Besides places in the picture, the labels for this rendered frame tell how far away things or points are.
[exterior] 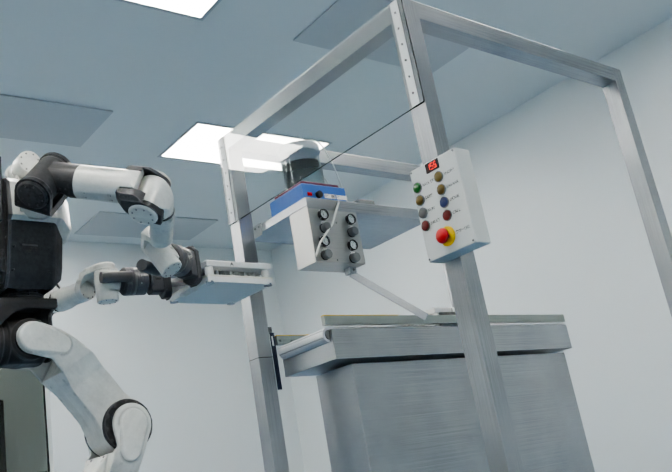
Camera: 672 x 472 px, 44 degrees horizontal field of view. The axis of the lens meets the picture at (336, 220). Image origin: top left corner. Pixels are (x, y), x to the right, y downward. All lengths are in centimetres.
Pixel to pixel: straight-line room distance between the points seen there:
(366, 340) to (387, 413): 26
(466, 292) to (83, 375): 104
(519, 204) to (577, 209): 53
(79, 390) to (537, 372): 191
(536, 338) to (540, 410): 29
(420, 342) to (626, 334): 322
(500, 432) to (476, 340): 23
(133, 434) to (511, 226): 474
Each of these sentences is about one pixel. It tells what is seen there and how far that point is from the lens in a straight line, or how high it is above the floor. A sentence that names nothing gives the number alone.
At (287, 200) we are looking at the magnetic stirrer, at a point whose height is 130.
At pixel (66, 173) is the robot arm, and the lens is 225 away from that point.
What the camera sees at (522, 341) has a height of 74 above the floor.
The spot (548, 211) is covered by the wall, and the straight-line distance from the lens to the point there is 647.
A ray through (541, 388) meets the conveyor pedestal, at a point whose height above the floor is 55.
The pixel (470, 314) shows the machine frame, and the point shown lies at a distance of 219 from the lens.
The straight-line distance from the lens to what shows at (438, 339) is 309.
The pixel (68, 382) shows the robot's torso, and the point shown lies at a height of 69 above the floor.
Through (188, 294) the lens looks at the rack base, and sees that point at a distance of 269.
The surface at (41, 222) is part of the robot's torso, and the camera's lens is 237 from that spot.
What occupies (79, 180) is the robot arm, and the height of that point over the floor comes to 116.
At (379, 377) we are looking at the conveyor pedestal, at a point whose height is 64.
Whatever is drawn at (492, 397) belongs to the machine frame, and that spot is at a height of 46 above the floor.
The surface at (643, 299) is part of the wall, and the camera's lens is 600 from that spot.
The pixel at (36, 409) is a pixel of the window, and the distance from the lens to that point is 773.
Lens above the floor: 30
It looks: 18 degrees up
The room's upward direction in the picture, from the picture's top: 10 degrees counter-clockwise
